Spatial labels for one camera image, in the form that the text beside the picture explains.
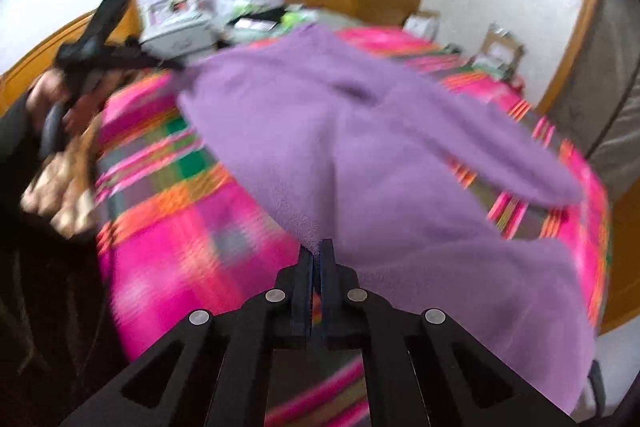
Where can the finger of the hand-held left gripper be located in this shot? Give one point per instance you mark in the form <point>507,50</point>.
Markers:
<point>145,59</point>

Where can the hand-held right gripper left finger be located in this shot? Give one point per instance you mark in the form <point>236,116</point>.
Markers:
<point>305,302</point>

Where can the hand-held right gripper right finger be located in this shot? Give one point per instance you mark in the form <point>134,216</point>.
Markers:
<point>325,302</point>

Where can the purple fleece towel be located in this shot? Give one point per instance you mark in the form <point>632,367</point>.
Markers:
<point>350,157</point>

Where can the person's left forearm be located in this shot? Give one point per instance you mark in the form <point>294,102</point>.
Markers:
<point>15,147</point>

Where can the person's left hand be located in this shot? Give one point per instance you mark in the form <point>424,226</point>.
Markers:
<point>45,89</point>

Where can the grey drawer cabinet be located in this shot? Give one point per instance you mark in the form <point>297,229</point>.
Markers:
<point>175,37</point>

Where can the wooden headboard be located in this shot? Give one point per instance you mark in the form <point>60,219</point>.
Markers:
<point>30,72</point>

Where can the glass-top folding table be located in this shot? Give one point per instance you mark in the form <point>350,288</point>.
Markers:
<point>250,34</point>

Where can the black cloth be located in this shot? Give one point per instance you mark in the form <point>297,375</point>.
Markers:
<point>260,16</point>

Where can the pink plaid bed sheet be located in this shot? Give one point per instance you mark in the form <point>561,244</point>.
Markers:
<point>175,247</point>

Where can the green tissue pack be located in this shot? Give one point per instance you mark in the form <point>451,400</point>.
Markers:
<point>295,18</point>

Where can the white box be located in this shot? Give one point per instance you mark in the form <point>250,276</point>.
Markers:
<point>422,26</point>

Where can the cardboard box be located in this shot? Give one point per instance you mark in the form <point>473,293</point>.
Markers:
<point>502,49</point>

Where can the plastic door curtain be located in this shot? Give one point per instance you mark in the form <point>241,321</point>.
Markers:
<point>605,82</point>

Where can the wooden door frame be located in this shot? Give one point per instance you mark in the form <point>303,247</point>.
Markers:
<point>570,37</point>

